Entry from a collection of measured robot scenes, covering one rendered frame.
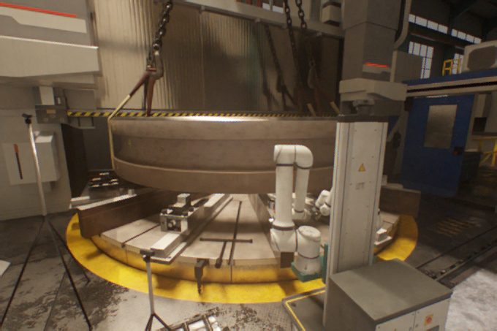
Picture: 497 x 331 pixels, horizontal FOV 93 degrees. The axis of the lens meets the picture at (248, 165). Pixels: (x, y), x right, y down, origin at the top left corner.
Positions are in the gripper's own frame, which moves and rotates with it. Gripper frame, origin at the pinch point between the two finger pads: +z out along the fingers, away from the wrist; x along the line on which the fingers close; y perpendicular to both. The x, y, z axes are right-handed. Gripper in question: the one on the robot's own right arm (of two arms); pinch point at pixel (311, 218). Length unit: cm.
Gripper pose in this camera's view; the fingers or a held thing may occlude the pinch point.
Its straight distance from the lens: 248.4
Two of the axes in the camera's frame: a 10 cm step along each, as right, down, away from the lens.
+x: 8.7, 0.2, 4.9
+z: -2.9, 8.3, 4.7
